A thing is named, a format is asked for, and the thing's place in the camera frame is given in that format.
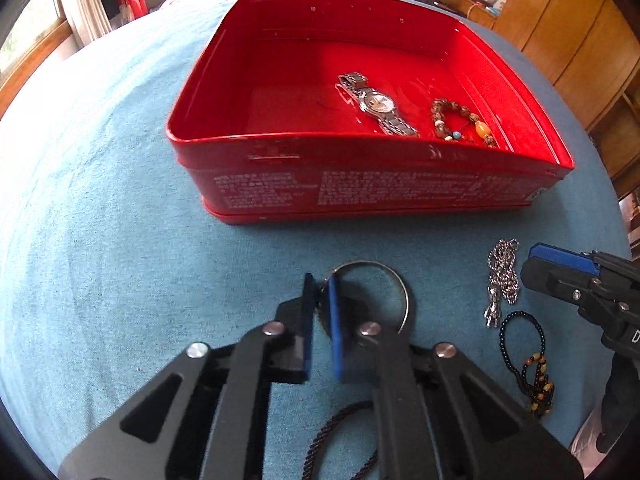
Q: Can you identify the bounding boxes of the wooden wardrobe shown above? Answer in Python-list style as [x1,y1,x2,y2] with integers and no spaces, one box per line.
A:
[495,0,640,131]

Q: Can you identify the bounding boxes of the red tin box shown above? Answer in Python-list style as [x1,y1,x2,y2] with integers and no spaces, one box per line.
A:
[165,0,575,225]

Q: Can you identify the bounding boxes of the silver wristwatch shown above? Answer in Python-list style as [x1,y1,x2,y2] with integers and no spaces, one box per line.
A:
[338,72,421,138]

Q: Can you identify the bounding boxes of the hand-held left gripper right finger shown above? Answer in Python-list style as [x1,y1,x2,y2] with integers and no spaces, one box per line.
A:
[327,275,586,480]

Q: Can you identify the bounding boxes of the wooden desk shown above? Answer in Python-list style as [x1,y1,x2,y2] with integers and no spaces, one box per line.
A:
[435,0,501,31]

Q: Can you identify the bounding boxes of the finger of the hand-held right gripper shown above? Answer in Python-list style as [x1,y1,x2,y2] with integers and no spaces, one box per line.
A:
[529,242,603,277]
[520,259,593,311]

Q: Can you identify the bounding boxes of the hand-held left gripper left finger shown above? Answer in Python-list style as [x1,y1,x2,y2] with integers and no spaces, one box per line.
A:
[57,272,316,480]

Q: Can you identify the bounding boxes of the white curtain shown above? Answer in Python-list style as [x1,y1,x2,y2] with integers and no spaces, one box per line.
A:
[55,0,121,43]

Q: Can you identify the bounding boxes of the person's right hand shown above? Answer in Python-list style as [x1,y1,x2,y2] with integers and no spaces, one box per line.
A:
[596,345,640,453]

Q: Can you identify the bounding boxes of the silver bangle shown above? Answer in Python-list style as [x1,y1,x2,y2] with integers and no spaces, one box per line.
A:
[320,259,412,336]

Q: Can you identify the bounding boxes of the brown bead bracelet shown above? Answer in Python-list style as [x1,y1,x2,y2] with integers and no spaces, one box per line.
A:
[431,98,498,148]

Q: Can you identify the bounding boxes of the silver chain necklace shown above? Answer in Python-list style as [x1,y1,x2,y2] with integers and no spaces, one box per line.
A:
[482,239,522,330]

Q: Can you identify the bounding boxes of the wood framed window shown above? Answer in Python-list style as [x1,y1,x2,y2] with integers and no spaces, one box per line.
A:
[0,0,71,106]

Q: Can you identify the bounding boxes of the dark bead necklace amber beads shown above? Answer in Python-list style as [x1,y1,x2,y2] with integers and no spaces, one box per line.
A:
[499,311,556,418]

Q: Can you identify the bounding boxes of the wooden open shelf unit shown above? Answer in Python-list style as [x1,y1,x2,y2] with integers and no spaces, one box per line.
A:
[590,85,640,196]

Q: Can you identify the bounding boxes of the black braided cord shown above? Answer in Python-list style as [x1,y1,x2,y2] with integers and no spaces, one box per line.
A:
[302,400,381,480]

